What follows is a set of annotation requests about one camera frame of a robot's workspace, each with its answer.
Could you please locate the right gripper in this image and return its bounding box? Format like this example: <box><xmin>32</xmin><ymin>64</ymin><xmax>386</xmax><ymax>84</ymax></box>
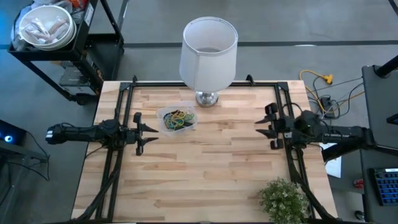
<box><xmin>254</xmin><ymin>102</ymin><xmax>295</xmax><ymax>151</ymax></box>

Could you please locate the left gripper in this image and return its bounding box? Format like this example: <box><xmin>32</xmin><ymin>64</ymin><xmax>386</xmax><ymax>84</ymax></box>
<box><xmin>123</xmin><ymin>112</ymin><xmax>159</xmax><ymax>156</ymax></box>

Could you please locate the clear plastic bin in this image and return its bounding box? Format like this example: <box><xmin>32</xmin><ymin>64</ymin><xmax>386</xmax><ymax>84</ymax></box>
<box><xmin>156</xmin><ymin>104</ymin><xmax>199</xmax><ymax>137</ymax></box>

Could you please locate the black power adapter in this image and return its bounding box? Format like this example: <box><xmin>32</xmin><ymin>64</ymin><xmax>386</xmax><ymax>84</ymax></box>
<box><xmin>320</xmin><ymin>96</ymin><xmax>336</xmax><ymax>119</ymax></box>

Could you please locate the white paper sheet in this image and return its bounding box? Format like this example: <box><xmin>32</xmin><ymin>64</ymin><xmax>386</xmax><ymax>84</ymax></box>
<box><xmin>317</xmin><ymin>141</ymin><xmax>342</xmax><ymax>179</ymax></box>

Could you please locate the artificial green potted plant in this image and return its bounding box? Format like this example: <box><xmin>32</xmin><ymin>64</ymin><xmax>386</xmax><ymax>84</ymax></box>
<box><xmin>259</xmin><ymin>177</ymin><xmax>310</xmax><ymax>224</ymax></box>

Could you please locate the white shade silver table lamp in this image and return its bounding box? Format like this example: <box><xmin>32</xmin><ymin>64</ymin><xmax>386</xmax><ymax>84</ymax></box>
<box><xmin>179</xmin><ymin>16</ymin><xmax>239</xmax><ymax>108</ymax></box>

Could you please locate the grey box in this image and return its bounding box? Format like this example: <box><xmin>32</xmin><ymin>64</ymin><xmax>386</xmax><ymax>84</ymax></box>
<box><xmin>58</xmin><ymin>66</ymin><xmax>91</xmax><ymax>88</ymax></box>

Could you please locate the black utility cart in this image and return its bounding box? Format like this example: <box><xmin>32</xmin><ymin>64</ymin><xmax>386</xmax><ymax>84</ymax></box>
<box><xmin>7</xmin><ymin>0</ymin><xmax>125</xmax><ymax>105</ymax></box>

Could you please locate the dark grey side table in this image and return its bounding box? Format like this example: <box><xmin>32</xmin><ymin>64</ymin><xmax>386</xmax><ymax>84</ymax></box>
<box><xmin>359</xmin><ymin>143</ymin><xmax>398</xmax><ymax>224</ymax></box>

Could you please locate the dark grey desk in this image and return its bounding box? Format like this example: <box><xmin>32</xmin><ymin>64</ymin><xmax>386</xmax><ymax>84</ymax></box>
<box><xmin>360</xmin><ymin>63</ymin><xmax>398</xmax><ymax>150</ymax></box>

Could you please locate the black pole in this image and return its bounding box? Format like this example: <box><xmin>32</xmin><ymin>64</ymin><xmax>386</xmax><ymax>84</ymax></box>
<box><xmin>374</xmin><ymin>55</ymin><xmax>398</xmax><ymax>78</ymax></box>

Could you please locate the blue compartment tray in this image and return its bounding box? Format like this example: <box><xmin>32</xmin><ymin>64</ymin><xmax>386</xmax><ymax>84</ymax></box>
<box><xmin>373</xmin><ymin>167</ymin><xmax>398</xmax><ymax>206</ymax></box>

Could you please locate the white cart label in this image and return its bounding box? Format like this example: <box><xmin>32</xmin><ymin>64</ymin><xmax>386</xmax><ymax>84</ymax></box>
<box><xmin>83</xmin><ymin>2</ymin><xmax>95</xmax><ymax>27</ymax></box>

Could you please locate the computer with blue light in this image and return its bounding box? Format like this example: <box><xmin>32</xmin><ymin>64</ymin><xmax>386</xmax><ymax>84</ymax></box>
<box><xmin>0</xmin><ymin>119</ymin><xmax>27</xmax><ymax>147</ymax></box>

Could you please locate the clear bag of food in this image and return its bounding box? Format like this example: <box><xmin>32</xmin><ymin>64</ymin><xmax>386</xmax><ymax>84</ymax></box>
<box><xmin>20</xmin><ymin>17</ymin><xmax>71</xmax><ymax>44</ymax></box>

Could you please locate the orange cardboard box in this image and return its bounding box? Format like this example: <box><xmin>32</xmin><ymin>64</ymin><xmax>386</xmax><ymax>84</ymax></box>
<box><xmin>70</xmin><ymin>0</ymin><xmax>90</xmax><ymax>9</ymax></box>

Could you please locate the white bowl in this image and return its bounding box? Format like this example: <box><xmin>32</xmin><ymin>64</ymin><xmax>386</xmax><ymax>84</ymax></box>
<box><xmin>17</xmin><ymin>5</ymin><xmax>76</xmax><ymax>51</ymax></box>

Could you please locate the black metal table frame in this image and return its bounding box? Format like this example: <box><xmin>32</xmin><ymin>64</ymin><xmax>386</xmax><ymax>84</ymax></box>
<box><xmin>95</xmin><ymin>74</ymin><xmax>313</xmax><ymax>222</ymax></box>

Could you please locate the black cable bundle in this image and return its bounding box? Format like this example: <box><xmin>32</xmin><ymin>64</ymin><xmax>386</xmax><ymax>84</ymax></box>
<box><xmin>73</xmin><ymin>149</ymin><xmax>123</xmax><ymax>222</ymax></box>
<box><xmin>290</xmin><ymin>149</ymin><xmax>337</xmax><ymax>222</ymax></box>

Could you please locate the yellow extension cable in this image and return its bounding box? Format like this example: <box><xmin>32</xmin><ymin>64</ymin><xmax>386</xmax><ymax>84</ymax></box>
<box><xmin>298</xmin><ymin>70</ymin><xmax>365</xmax><ymax>114</ymax></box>

